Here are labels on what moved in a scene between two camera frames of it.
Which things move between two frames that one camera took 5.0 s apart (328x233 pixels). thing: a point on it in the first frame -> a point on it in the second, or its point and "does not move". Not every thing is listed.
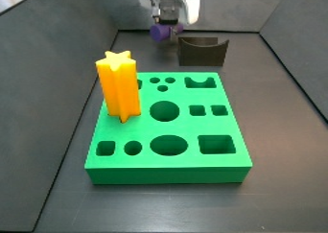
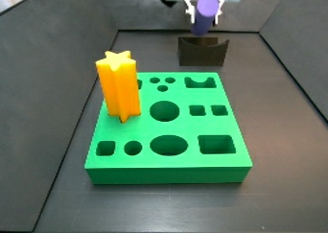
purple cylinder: [159, 32] -> [206, 10]
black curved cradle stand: [201, 52] does not move
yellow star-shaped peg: [116, 70] does not move
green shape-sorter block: [182, 141] does not move
